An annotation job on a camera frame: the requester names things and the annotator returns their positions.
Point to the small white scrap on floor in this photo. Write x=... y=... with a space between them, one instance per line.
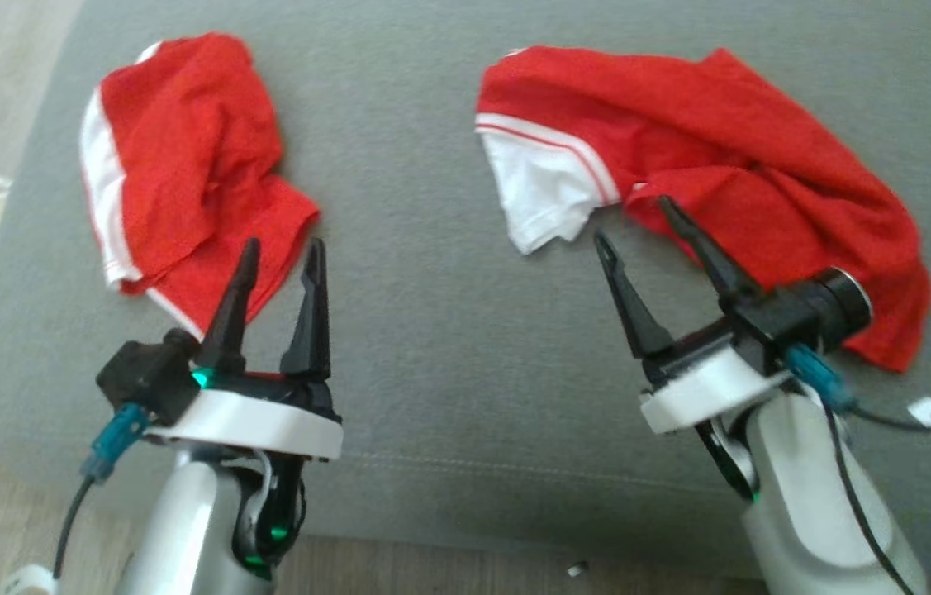
x=577 y=568

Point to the grey fabric sofa seat cushion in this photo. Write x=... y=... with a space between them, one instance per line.
x=432 y=330

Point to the black right wrist camera with lens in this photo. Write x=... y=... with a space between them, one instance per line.
x=795 y=314

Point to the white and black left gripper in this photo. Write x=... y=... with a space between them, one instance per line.
x=258 y=421

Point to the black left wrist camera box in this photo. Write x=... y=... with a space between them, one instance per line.
x=143 y=376

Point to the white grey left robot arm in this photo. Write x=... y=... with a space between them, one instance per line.
x=184 y=529

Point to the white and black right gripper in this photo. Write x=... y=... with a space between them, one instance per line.
x=705 y=388

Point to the red T-shirt with white sleeves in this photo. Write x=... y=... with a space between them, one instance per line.
x=721 y=149

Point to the red shorts with white stripes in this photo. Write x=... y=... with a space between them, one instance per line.
x=176 y=149

